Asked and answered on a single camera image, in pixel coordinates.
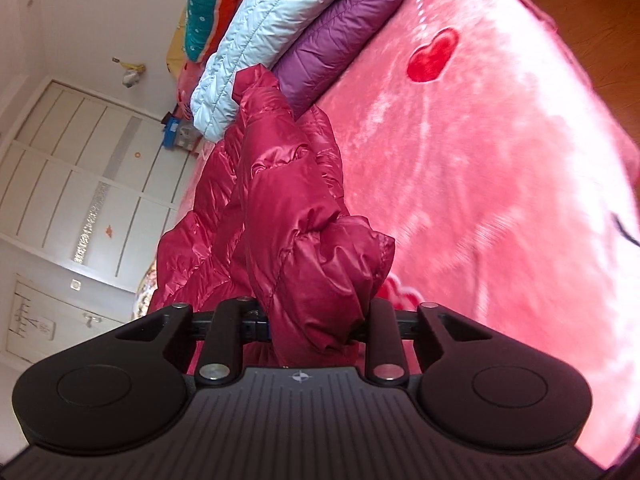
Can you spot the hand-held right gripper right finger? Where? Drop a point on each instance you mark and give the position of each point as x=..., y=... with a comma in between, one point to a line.
x=382, y=325

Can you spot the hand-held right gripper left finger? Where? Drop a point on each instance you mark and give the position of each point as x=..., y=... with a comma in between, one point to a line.
x=252, y=331

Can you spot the red down jacket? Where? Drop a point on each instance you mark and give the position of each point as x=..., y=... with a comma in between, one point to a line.
x=300, y=210

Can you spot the floral cloth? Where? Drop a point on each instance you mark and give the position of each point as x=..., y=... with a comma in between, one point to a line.
x=145, y=292

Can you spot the pink plush bed blanket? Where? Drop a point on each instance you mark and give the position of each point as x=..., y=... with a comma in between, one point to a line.
x=500, y=210

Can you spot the white door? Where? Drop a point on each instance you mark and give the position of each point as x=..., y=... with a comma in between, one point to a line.
x=60, y=320

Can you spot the blue storage box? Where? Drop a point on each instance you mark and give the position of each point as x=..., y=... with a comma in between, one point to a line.
x=175, y=132

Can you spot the white wardrobe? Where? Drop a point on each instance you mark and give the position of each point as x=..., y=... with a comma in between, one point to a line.
x=75, y=185

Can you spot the pink heart-print pillow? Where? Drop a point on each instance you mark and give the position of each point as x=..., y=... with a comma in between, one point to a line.
x=192, y=92

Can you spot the yellow headboard cover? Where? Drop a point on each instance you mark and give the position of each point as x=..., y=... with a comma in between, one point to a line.
x=175, y=50

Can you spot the light blue down jacket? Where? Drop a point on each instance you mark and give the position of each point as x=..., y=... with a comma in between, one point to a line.
x=260, y=35

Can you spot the purple down jacket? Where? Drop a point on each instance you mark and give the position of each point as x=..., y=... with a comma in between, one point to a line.
x=340, y=30

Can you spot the teal and orange quilt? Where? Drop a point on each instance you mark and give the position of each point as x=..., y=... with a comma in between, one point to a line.
x=210, y=5

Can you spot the wall light switch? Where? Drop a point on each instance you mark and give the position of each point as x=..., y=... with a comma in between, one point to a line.
x=76, y=285

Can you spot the hanging wall ornament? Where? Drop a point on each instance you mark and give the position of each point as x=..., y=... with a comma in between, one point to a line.
x=131, y=75

